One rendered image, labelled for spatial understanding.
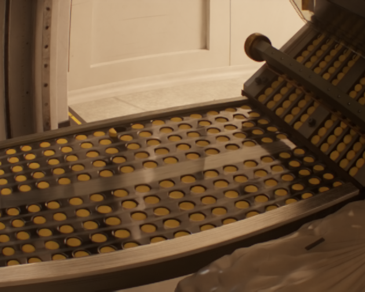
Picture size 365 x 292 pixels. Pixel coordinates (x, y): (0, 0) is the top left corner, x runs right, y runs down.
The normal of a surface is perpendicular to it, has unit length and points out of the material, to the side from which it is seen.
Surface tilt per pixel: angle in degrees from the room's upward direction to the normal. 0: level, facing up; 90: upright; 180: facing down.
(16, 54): 90
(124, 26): 90
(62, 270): 0
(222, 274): 22
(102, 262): 0
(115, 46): 90
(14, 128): 90
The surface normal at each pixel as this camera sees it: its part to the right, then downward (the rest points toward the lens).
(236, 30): 0.43, 0.42
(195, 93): 0.02, -0.89
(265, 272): -0.18, -0.29
